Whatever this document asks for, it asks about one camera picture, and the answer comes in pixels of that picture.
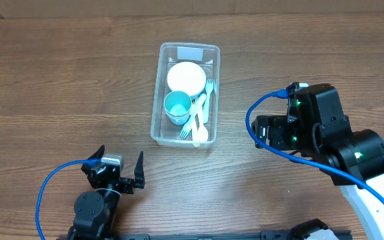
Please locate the white plastic spoon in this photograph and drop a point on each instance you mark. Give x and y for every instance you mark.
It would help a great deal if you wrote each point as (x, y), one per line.
(202, 131)

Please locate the pink plastic cup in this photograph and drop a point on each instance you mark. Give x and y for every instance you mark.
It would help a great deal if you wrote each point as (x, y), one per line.
(187, 113)

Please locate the clear plastic container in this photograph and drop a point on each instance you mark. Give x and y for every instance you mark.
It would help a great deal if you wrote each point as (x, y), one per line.
(163, 131)

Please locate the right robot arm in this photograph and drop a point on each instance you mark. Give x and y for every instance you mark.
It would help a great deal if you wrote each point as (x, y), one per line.
(306, 125)

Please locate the pink plastic bowl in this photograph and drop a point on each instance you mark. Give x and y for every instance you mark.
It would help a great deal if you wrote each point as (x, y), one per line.
(187, 77)

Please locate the blue fork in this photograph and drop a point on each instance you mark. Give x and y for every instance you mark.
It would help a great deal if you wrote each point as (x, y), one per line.
(209, 87)
(188, 125)

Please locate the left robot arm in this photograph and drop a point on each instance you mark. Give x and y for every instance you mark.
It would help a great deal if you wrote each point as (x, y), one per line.
(95, 210)

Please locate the blue bowl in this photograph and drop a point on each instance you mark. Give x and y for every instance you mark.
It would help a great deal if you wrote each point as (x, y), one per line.
(197, 95)

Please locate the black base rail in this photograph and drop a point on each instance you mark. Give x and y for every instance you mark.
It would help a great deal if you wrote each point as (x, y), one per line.
(312, 229)

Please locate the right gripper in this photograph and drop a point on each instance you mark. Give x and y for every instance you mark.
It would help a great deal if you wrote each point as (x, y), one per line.
(272, 125)

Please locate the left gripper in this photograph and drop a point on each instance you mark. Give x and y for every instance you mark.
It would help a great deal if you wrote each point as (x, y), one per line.
(128, 184)

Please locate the green plastic cup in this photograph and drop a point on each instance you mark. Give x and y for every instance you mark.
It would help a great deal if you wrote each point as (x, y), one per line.
(177, 103)

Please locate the yellow plastic fork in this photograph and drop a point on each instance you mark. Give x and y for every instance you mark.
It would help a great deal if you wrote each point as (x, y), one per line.
(195, 134)

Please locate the blue plastic cup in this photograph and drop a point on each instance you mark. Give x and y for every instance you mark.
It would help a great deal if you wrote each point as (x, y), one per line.
(179, 120)

